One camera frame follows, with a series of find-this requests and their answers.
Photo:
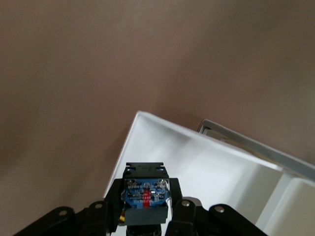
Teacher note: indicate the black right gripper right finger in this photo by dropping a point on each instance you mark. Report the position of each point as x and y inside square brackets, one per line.
[192, 218]

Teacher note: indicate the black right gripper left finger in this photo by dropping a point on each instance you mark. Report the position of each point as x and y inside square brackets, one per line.
[98, 216]

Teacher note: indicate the brown table mat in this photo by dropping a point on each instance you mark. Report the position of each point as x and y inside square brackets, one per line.
[73, 73]

